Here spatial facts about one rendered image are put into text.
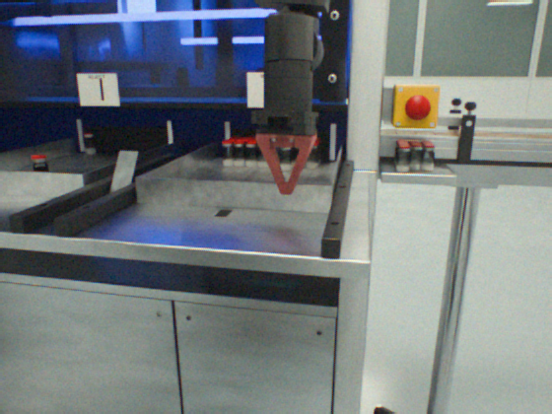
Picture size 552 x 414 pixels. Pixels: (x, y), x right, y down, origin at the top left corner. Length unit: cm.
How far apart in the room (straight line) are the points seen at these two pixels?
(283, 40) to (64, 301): 83
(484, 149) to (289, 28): 53
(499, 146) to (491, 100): 463
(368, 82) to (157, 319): 67
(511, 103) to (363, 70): 488
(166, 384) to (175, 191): 64
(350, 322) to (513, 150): 46
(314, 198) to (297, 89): 13
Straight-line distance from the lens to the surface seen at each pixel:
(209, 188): 56
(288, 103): 50
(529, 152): 94
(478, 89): 552
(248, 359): 100
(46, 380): 131
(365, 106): 78
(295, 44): 50
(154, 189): 59
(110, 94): 91
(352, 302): 88
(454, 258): 102
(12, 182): 73
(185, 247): 44
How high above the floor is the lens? 104
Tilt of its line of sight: 17 degrees down
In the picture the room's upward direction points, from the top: straight up
